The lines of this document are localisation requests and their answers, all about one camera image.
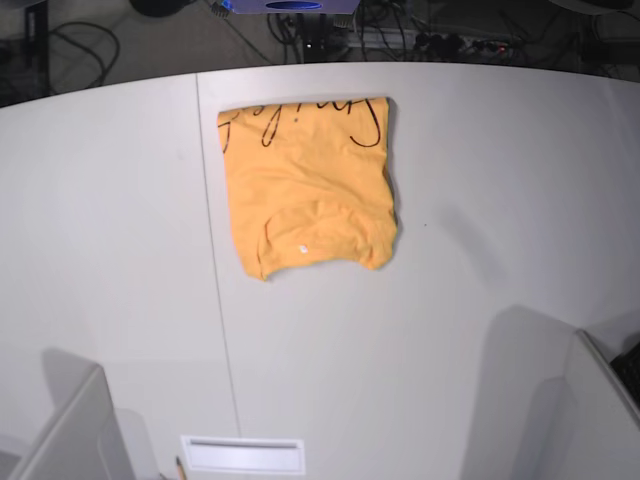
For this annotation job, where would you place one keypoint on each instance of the white power strip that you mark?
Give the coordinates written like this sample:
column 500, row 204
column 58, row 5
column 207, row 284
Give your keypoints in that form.
column 412, row 40

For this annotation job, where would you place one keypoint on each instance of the grey right partition panel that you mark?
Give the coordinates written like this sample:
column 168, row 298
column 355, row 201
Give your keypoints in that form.
column 596, row 384

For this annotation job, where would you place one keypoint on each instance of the grey left partition panel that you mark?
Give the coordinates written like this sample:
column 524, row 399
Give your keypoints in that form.
column 81, row 440

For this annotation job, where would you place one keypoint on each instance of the white slotted tray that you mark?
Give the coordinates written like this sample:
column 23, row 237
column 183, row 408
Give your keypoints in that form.
column 244, row 456

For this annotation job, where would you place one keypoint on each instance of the yellow-orange T-shirt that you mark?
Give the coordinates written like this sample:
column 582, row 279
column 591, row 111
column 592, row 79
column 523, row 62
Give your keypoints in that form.
column 308, row 183

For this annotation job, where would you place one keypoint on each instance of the purple box with blue oval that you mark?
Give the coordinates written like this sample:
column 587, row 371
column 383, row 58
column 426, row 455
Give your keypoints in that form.
column 292, row 6

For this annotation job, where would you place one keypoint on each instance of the pencil on table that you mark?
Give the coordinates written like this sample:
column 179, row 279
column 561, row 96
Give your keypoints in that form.
column 180, row 469

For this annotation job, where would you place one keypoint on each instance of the black keyboard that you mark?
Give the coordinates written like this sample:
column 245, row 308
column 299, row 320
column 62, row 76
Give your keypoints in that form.
column 627, row 368

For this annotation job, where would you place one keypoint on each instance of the grey partition panel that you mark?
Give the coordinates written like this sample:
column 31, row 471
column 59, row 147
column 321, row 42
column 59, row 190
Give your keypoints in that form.
column 596, row 384
column 81, row 440

